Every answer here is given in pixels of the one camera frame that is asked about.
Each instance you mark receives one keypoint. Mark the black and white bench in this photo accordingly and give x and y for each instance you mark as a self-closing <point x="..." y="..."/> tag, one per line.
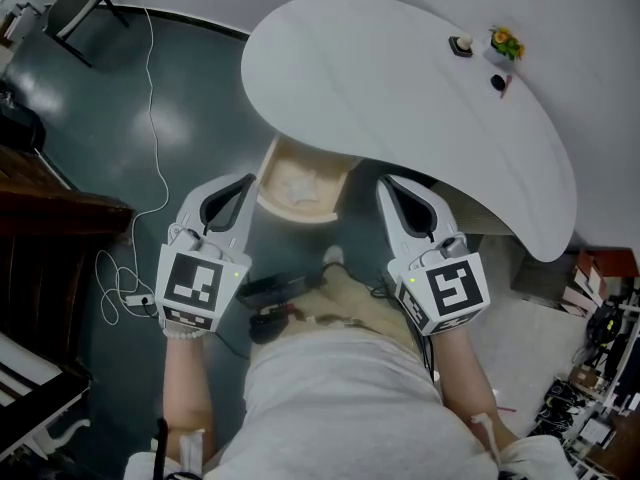
<point x="30" y="403"/>

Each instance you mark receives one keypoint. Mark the person's left forearm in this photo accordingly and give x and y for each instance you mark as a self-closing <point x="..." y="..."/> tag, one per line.
<point x="185" y="383"/>

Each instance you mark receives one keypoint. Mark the black box device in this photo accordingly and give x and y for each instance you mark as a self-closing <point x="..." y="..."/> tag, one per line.
<point x="270" y="288"/>

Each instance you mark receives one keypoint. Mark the person's white right shoe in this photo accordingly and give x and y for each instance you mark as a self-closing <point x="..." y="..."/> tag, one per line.
<point x="334" y="257"/>

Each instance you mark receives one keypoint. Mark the stack of red brown boxes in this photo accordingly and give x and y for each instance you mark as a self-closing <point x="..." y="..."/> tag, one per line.
<point x="605" y="268"/>

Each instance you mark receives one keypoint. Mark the black pouch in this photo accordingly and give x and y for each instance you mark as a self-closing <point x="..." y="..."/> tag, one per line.
<point x="267" y="328"/>

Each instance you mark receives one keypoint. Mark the small potted plant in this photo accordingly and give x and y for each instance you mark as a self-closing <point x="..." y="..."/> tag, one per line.
<point x="505" y="43"/>

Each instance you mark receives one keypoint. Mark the person's white shirt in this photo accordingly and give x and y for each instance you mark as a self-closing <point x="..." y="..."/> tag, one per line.
<point x="340" y="403"/>

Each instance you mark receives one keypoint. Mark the white power strip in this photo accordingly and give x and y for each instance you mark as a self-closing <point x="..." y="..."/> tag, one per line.
<point x="137" y="300"/>

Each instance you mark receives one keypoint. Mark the white curved furniture leg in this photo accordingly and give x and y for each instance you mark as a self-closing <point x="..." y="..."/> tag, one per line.
<point x="65" y="435"/>

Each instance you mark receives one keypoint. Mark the white curved desk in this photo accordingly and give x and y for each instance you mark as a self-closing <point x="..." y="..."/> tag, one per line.
<point x="400" y="118"/>

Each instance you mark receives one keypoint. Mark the person's right forearm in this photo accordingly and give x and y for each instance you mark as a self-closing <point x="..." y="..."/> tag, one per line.
<point x="460" y="373"/>

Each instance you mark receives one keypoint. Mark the person's beige trousers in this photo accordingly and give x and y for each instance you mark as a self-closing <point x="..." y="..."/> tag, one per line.
<point x="360" y="298"/>

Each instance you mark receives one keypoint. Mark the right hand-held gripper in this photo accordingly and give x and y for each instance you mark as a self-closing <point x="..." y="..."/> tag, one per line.
<point x="452" y="290"/>

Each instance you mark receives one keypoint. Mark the cream wooden drawer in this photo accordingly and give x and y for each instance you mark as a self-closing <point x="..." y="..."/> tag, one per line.
<point x="300" y="216"/>

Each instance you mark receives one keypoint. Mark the black case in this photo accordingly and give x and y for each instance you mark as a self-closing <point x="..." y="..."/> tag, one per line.
<point x="20" y="128"/>

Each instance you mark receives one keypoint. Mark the small black round object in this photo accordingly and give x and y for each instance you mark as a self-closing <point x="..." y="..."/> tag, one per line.
<point x="498" y="82"/>

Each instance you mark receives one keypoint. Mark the grey chair black legs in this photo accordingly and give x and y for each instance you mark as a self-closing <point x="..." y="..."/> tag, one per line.
<point x="72" y="8"/>

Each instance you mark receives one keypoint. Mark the red pen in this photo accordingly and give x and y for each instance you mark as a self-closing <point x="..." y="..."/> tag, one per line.
<point x="506" y="87"/>

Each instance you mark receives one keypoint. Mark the dark wooden furniture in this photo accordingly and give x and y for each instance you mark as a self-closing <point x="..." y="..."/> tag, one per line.
<point x="50" y="228"/>

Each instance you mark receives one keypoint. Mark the grey wooden platform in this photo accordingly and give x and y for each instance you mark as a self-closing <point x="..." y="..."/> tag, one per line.
<point x="540" y="278"/>

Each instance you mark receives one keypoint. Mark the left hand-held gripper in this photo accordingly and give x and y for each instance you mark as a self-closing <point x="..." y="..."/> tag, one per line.
<point x="192" y="288"/>

